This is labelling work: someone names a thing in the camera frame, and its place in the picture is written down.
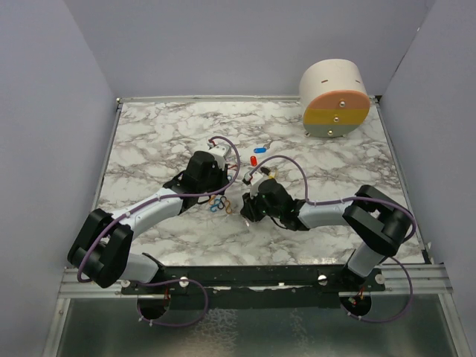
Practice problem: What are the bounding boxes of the aluminium frame rail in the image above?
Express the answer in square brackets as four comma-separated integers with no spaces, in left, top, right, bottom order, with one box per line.
[57,267,129,298]

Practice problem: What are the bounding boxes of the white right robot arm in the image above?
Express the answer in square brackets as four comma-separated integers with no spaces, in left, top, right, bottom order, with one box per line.
[240,178,417,291]

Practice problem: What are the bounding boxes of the black S carabiner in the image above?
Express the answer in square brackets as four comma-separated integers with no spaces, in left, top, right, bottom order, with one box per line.
[215,196,227,210]

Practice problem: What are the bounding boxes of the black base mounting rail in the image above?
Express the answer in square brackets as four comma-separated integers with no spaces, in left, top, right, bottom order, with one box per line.
[121,265,385,310]

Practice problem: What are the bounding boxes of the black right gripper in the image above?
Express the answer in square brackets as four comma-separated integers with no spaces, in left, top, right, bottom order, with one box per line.
[240,186,282,222]

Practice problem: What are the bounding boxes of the cream cylindrical drum holder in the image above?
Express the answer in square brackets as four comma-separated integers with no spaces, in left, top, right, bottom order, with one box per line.
[299,59,370,138]

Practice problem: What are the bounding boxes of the black key tag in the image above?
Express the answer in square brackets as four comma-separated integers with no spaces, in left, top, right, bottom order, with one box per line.
[260,167,271,175]

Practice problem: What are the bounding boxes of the orange S carabiner lower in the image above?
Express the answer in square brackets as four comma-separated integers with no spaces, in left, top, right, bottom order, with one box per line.
[225,200,233,214]

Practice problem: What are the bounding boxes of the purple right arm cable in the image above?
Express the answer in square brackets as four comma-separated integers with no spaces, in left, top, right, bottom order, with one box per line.
[247,155,417,324]

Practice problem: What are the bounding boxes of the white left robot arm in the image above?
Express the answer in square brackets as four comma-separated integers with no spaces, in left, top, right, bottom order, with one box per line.
[67,144,231,294]

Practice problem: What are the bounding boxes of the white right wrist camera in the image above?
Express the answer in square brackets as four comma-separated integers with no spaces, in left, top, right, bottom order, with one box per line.
[242,171,269,199]

